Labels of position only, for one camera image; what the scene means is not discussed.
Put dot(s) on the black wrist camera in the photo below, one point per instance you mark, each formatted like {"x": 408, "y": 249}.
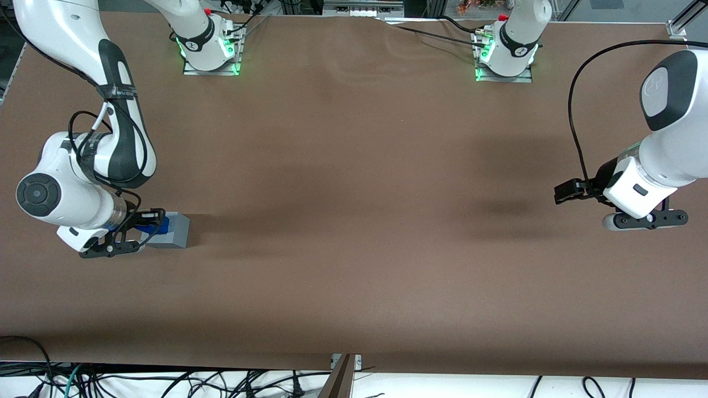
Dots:
{"x": 569, "y": 190}
{"x": 152, "y": 213}

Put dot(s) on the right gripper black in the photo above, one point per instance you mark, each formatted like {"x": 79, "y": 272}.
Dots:
{"x": 133, "y": 216}

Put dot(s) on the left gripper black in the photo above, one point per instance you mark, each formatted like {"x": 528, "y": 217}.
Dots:
{"x": 606, "y": 174}

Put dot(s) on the blue plastic insert part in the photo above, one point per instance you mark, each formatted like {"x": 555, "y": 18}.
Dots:
{"x": 150, "y": 226}

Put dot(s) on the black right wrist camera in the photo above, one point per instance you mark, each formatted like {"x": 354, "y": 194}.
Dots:
{"x": 152, "y": 213}

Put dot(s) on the brown table cover sheet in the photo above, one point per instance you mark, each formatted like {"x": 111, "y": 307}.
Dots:
{"x": 387, "y": 276}

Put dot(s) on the aluminium side rail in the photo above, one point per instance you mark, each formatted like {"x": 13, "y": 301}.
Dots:
{"x": 5, "y": 83}

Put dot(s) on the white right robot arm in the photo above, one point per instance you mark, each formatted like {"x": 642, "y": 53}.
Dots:
{"x": 55, "y": 33}

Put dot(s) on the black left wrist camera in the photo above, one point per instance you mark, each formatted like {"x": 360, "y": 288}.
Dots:
{"x": 569, "y": 190}

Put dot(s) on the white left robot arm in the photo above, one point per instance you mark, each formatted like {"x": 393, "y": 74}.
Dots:
{"x": 675, "y": 149}

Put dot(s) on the gray cube base with hole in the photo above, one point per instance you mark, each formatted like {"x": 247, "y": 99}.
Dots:
{"x": 177, "y": 235}

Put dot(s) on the white power strip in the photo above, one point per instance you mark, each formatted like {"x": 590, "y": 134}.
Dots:
{"x": 362, "y": 10}

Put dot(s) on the small metal edge bracket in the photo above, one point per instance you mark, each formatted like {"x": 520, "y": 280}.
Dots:
{"x": 358, "y": 360}

